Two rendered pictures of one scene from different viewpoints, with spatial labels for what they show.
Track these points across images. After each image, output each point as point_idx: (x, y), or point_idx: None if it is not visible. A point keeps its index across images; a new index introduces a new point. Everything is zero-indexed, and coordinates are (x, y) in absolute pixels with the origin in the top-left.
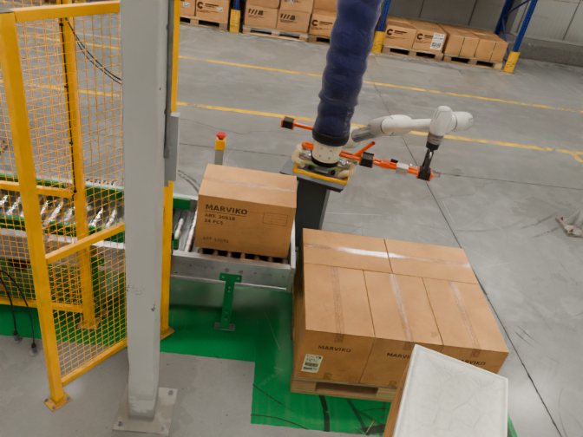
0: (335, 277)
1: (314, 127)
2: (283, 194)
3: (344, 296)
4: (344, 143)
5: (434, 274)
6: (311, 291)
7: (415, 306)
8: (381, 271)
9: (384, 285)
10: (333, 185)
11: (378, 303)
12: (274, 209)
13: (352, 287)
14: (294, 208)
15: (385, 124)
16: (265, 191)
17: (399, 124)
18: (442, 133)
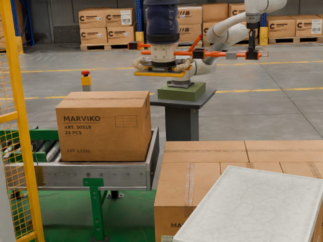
0: (191, 169)
1: (146, 32)
2: (132, 101)
3: (197, 181)
4: (175, 41)
5: (292, 159)
6: (164, 180)
7: None
8: (237, 162)
9: None
10: (192, 103)
11: None
12: (123, 111)
13: (206, 174)
14: (140, 107)
15: (216, 27)
16: (117, 100)
17: (226, 21)
18: (256, 10)
